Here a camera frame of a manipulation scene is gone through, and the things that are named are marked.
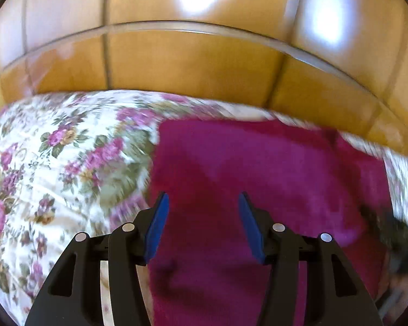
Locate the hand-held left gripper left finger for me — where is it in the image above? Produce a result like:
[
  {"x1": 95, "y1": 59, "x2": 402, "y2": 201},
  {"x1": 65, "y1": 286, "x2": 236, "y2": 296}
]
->
[{"x1": 24, "y1": 191, "x2": 171, "y2": 326}]

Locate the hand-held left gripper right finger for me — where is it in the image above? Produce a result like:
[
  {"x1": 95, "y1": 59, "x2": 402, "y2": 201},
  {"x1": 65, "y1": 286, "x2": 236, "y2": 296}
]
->
[{"x1": 237, "y1": 191, "x2": 384, "y2": 326}]

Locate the dark red knitted cloth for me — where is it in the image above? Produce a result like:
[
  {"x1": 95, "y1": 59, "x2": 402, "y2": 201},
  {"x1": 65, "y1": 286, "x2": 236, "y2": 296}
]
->
[{"x1": 148, "y1": 117, "x2": 395, "y2": 326}]

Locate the floral bedspread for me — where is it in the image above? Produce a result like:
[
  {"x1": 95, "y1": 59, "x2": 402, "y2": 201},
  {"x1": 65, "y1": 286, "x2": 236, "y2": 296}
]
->
[{"x1": 0, "y1": 89, "x2": 408, "y2": 326}]

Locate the wooden wardrobe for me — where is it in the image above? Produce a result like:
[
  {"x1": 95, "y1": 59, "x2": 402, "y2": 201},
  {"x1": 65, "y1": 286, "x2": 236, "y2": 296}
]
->
[{"x1": 0, "y1": 0, "x2": 408, "y2": 158}]

